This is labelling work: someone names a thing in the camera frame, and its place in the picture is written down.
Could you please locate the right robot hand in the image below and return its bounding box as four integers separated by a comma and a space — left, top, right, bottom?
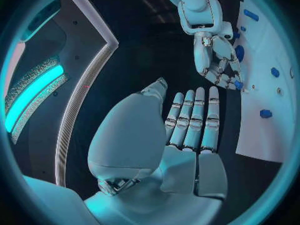
193, 31, 245, 91

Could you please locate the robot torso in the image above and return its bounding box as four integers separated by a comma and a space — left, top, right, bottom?
3, 0, 120, 188

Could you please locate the white task board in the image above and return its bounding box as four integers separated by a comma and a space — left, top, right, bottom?
233, 0, 299, 163

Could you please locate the glowing light bar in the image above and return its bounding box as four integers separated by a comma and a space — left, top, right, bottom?
4, 65, 66, 134

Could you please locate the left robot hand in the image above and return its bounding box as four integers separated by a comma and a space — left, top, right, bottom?
83, 76, 229, 225

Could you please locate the blue long plug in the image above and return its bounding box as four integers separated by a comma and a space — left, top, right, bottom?
243, 8, 260, 22

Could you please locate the blue block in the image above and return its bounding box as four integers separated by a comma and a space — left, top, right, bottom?
259, 109, 274, 119

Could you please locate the blue gear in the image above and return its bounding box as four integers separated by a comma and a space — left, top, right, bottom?
234, 45, 245, 63

